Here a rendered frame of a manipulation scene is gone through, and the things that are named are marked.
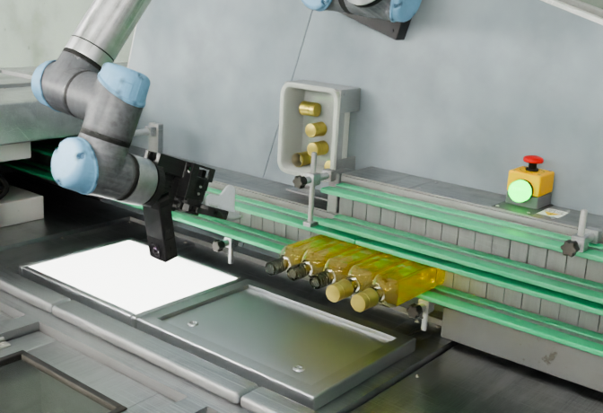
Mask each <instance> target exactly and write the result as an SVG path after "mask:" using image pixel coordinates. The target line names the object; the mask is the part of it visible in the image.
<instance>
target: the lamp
mask: <svg viewBox="0 0 603 413"><path fill-rule="evenodd" d="M509 195H510V197H511V199H512V200H514V201H515V202H524V201H527V200H529V199H530V198H531V197H532V195H533V187H532V185H531V183H530V182H529V181H527V180H524V179H520V180H515V181H514V182H513V183H512V184H511V185H510V187H509Z"/></svg>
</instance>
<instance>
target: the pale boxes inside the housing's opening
mask: <svg viewBox="0 0 603 413"><path fill-rule="evenodd" d="M26 158H31V142H25V143H18V144H10V145H0V162H7V161H13V160H20V159H26ZM43 218H44V202H43V196H41V195H39V194H36V193H33V192H30V191H28V190H25V189H20V188H17V187H15V186H12V185H9V191H8V193H7V194H6V195H5V196H4V197H3V198H2V199H0V228H1V227H5V226H9V225H14V224H21V223H26V222H30V221H34V220H39V219H43Z"/></svg>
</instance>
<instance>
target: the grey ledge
mask: <svg viewBox="0 0 603 413"><path fill-rule="evenodd" d="M441 337H443V338H447V339H450V340H453V341H455V342H458V343H460V344H463V345H466V346H469V347H473V348H475V349H478V350H481V351H484V352H486V353H489V354H492V355H495V356H499V357H501V358H504V359H507V360H510V361H512V362H515V363H518V364H521V365H525V366H527V367H530V368H533V369H536V370H539V371H541V372H544V373H548V374H551V375H553V376H556V377H559V378H562V379H565V380H567V381H569V382H574V383H577V384H579V385H582V386H585V387H588V388H591V389H592V390H595V391H600V392H603V357H602V356H597V355H594V354H592V353H589V352H586V351H582V350H579V349H577V348H574V347H569V346H566V345H563V344H560V343H557V342H554V341H552V340H549V339H546V338H541V337H538V336H535V335H532V334H529V333H527V332H524V331H521V330H516V329H513V328H510V327H507V326H504V325H502V324H499V323H495V322H492V321H488V320H485V319H482V318H479V317H476V316H473V315H470V314H467V313H464V312H460V311H457V310H453V309H451V308H448V307H445V306H443V315H442V324H441Z"/></svg>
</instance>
